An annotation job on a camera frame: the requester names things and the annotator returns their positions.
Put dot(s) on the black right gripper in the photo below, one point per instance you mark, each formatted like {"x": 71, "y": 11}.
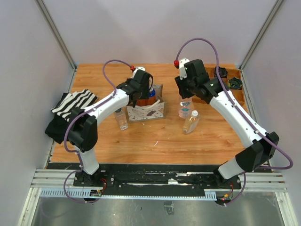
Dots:
{"x": 180, "y": 83}

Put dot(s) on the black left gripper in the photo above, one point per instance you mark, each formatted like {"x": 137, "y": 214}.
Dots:
{"x": 145, "y": 94}

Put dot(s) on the dark blue pump bottle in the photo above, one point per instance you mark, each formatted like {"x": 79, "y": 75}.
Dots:
{"x": 143, "y": 102}

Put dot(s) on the clear bottle pink cap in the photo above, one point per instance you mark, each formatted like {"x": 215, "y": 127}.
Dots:
{"x": 185, "y": 107}

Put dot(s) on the clear bottle dark cap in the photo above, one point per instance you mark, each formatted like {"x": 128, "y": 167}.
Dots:
{"x": 121, "y": 119}

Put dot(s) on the clear bottle white cap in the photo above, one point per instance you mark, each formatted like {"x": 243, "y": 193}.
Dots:
{"x": 191, "y": 122}

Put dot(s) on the black white striped cloth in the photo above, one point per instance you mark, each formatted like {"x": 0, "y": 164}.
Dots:
{"x": 62, "y": 110}

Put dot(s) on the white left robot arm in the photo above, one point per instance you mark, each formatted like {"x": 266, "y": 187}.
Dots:
{"x": 82, "y": 132}

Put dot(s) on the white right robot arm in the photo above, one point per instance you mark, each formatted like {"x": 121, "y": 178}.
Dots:
{"x": 259, "y": 145}

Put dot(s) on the printed canvas tote bag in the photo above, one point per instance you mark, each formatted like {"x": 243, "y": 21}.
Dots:
{"x": 156, "y": 111}

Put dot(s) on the bright blue pump bottle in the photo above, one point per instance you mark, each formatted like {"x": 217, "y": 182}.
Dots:
{"x": 152, "y": 97}

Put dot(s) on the black rolled tie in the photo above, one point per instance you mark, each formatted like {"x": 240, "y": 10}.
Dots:
{"x": 223, "y": 73}

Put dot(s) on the wooden divided tray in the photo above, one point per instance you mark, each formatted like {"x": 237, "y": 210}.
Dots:
{"x": 232, "y": 72}

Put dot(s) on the green yellow rolled tie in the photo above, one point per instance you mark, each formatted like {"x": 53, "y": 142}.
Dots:
{"x": 235, "y": 83}

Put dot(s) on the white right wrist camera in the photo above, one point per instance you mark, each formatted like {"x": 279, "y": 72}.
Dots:
{"x": 182, "y": 70}

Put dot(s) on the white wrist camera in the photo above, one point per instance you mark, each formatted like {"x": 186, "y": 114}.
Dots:
{"x": 136, "y": 69}
{"x": 182, "y": 70}

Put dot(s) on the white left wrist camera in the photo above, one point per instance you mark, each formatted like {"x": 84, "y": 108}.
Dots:
{"x": 136, "y": 69}

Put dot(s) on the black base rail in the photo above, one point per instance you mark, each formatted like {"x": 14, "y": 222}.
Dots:
{"x": 156, "y": 179}

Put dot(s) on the right aluminium frame post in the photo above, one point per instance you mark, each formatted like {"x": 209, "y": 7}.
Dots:
{"x": 261, "y": 33}

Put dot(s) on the aluminium frame post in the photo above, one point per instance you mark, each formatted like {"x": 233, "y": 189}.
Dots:
{"x": 49, "y": 20}
{"x": 261, "y": 33}

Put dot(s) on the left aluminium frame post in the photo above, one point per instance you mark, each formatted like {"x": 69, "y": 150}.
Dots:
{"x": 49, "y": 20}

